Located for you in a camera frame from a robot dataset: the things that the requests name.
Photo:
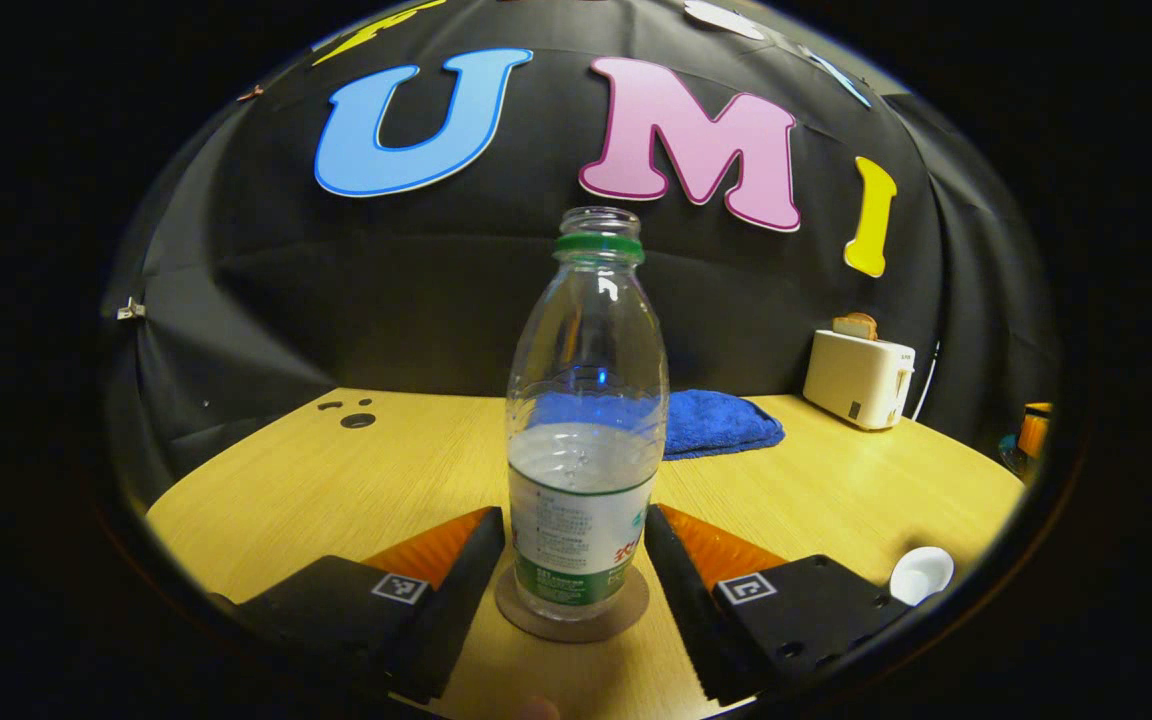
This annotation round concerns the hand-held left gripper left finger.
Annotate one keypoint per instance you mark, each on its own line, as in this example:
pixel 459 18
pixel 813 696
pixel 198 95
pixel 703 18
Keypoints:
pixel 456 600

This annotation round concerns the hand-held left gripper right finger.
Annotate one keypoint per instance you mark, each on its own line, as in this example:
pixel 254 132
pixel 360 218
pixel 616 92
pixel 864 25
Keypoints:
pixel 681 600

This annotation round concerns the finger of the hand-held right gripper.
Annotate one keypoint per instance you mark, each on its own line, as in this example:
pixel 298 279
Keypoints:
pixel 1035 430

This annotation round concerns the round brown coaster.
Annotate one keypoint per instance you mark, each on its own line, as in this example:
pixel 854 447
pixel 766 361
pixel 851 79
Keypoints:
pixel 576 630

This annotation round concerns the clear plastic water bottle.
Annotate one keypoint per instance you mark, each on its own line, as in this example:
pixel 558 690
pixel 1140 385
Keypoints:
pixel 586 480

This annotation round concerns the white teacup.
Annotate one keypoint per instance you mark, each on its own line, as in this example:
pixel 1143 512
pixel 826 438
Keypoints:
pixel 921 575

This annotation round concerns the blue folded towel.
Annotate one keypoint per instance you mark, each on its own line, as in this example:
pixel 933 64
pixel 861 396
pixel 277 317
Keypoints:
pixel 721 425

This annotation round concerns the white toaster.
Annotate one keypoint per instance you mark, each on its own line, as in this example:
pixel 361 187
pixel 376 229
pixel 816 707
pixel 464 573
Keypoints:
pixel 856 380

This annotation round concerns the toast slice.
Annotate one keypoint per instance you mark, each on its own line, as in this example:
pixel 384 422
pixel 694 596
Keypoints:
pixel 856 326

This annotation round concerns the black backdrop cloth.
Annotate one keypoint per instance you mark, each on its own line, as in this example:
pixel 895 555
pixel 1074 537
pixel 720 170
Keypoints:
pixel 436 280

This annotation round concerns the silver clip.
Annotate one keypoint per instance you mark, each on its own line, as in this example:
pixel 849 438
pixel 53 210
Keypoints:
pixel 131 310

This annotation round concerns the red clip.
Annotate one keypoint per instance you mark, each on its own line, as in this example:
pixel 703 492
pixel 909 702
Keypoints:
pixel 251 93

